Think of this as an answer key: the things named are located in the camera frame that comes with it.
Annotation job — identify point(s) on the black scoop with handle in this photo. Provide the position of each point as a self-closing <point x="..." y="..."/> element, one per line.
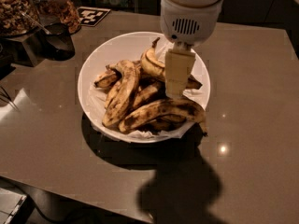
<point x="55" y="40"/>

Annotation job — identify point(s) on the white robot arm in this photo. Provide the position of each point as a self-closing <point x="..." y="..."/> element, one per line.
<point x="185" y="23"/>

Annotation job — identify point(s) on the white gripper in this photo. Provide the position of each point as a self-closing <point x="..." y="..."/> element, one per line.
<point x="188" y="23"/>

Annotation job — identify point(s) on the glass jar of nuts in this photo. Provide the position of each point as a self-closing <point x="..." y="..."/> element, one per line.
<point x="63" y="10"/>

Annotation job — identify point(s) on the long left spotted banana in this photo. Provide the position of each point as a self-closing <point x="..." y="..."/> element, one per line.
<point x="118" y="107"/>

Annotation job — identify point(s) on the grey box at corner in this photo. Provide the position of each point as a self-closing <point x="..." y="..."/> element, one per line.
<point x="11" y="204"/>

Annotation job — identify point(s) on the small far-left banana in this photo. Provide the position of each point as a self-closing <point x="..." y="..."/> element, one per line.
<point x="106" y="79"/>

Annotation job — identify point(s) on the black white marker tag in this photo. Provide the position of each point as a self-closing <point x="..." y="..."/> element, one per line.
<point x="91" y="16"/>

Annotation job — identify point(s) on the glass jar of cashews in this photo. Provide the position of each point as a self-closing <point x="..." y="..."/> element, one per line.
<point x="12" y="17"/>

